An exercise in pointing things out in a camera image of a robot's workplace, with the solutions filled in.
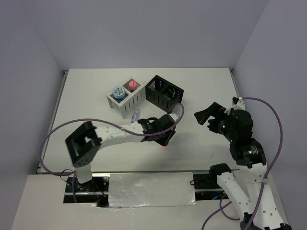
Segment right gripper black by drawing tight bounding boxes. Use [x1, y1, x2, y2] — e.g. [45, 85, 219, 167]
[193, 101, 236, 140]

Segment clear blue-capped glue tube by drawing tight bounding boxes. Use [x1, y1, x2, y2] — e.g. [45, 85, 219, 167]
[131, 109, 141, 123]

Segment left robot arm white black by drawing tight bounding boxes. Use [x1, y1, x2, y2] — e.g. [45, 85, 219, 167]
[65, 113, 179, 191]

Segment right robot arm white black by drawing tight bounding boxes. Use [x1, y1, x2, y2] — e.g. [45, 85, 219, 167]
[194, 99, 291, 230]

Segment black two-slot organizer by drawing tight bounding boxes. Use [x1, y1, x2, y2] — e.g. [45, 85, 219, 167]
[145, 75, 184, 113]

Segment white two-slot organizer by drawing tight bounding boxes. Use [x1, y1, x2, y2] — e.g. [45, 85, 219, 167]
[106, 78, 146, 118]

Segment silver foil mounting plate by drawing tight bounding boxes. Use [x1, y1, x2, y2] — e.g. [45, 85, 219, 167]
[63, 171, 235, 208]

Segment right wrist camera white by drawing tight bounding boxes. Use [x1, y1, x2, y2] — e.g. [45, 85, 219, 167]
[225, 97, 246, 115]

